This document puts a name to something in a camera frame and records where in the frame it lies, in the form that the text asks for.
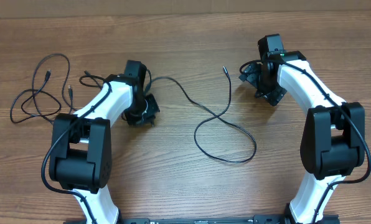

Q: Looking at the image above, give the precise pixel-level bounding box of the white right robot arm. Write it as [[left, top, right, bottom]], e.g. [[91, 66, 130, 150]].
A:
[[239, 34, 371, 223]]

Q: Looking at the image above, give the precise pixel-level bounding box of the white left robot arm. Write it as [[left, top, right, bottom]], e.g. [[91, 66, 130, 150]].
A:
[[41, 60, 159, 223]]

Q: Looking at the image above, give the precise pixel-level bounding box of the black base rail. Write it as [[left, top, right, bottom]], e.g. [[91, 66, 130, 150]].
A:
[[120, 213, 340, 224]]

